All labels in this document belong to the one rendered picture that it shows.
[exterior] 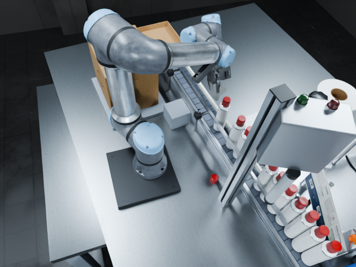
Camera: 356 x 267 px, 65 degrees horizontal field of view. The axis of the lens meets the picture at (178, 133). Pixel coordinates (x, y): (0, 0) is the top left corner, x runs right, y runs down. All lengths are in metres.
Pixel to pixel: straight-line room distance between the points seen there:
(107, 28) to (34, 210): 1.65
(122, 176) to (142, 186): 0.10
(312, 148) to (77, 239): 0.89
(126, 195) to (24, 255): 1.12
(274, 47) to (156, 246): 1.40
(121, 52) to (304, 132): 0.49
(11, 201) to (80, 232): 1.19
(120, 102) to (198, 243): 0.61
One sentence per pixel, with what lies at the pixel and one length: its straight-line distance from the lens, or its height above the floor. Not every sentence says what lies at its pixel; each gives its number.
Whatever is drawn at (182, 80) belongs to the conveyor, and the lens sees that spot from 1.53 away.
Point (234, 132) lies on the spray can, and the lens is 1.19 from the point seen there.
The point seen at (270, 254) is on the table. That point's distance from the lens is 1.22.
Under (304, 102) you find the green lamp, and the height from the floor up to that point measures 1.49.
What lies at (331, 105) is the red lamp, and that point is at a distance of 0.73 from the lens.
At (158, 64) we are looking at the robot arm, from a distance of 0.79.
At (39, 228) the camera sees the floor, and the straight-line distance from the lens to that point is 2.18.
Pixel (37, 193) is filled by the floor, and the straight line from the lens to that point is 2.29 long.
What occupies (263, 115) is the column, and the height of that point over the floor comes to 1.42.
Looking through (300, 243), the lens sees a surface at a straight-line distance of 1.14.
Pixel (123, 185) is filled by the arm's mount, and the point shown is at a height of 0.85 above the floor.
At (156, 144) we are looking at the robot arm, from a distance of 1.05.
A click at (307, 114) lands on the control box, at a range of 0.70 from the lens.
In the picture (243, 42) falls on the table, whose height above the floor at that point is 0.83.
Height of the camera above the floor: 1.96
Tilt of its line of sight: 56 degrees down
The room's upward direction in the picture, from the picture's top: 6 degrees clockwise
